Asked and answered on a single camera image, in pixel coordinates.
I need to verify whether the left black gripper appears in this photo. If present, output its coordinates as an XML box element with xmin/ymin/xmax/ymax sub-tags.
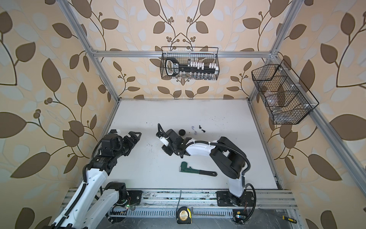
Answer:
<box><xmin>112</xmin><ymin>131</ymin><xmax>141</xmax><ymax>160</ymax></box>

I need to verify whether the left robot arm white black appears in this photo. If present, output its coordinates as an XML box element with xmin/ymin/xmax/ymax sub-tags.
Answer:
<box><xmin>46</xmin><ymin>129</ymin><xmax>142</xmax><ymax>229</ymax></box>

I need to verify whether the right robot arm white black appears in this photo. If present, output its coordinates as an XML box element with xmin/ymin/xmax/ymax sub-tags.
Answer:
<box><xmin>156</xmin><ymin>124</ymin><xmax>255</xmax><ymax>207</ymax></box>

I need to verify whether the black round charging case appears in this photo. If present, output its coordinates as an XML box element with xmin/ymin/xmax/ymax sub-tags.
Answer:
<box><xmin>178</xmin><ymin>129</ymin><xmax>186</xmax><ymax>136</ymax></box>

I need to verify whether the green black pipe wrench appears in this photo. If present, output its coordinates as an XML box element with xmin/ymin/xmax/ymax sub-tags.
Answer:
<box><xmin>180</xmin><ymin>162</ymin><xmax>217</xmax><ymax>177</ymax></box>

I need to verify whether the yellow black tape measure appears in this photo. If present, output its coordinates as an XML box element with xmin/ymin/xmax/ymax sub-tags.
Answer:
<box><xmin>176</xmin><ymin>207</ymin><xmax>192</xmax><ymax>224</ymax></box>

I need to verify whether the black socket set holder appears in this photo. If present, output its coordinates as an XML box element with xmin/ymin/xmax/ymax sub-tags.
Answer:
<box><xmin>161</xmin><ymin>57</ymin><xmax>220</xmax><ymax>78</ymax></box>

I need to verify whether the yellow black screwdriver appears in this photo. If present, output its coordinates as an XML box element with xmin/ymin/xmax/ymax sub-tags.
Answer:
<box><xmin>282</xmin><ymin>216</ymin><xmax>297</xmax><ymax>224</ymax></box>

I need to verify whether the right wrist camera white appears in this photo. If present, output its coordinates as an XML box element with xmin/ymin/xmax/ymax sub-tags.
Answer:
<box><xmin>159</xmin><ymin>136</ymin><xmax>169</xmax><ymax>147</ymax></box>

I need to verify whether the back wire basket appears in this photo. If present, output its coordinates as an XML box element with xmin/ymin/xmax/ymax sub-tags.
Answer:
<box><xmin>160</xmin><ymin>45</ymin><xmax>220</xmax><ymax>81</ymax></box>

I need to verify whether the wire basket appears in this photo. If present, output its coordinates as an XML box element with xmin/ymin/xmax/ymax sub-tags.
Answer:
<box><xmin>160</xmin><ymin>45</ymin><xmax>220</xmax><ymax>81</ymax></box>
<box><xmin>251</xmin><ymin>60</ymin><xmax>319</xmax><ymax>125</ymax></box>

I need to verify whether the right wire basket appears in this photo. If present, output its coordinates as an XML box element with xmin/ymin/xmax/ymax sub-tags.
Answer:
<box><xmin>251</xmin><ymin>60</ymin><xmax>319</xmax><ymax>125</ymax></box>

